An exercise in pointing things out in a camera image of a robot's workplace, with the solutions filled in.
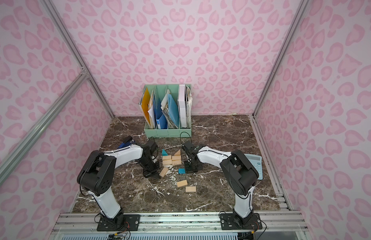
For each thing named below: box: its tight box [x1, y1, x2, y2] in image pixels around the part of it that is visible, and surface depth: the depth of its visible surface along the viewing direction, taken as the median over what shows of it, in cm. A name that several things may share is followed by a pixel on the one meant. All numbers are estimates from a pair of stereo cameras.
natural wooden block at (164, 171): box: [159, 167, 169, 178], surface depth 92 cm
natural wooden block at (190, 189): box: [185, 186, 197, 193], surface depth 85 cm
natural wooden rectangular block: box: [162, 155, 172, 160], surface depth 97 cm
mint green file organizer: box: [144, 84, 192, 138], surface depth 103 cm
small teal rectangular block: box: [178, 168, 186, 174], surface depth 92 cm
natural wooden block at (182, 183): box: [177, 179, 188, 188], surface depth 87 cm
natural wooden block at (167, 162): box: [162, 160, 172, 165], surface depth 96 cm
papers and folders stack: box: [138, 84, 193, 129], surface depth 100 cm
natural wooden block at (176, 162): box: [172, 159, 182, 166], surface depth 95 cm
